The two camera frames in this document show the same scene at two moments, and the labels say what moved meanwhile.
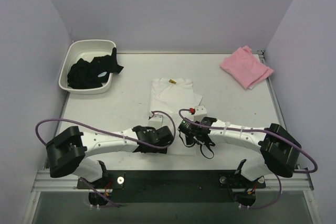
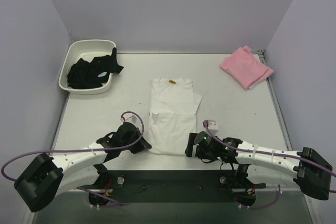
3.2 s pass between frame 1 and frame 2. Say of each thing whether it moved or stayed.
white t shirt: stayed
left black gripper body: moved
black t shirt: stayed
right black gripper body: moved
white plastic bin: stayed
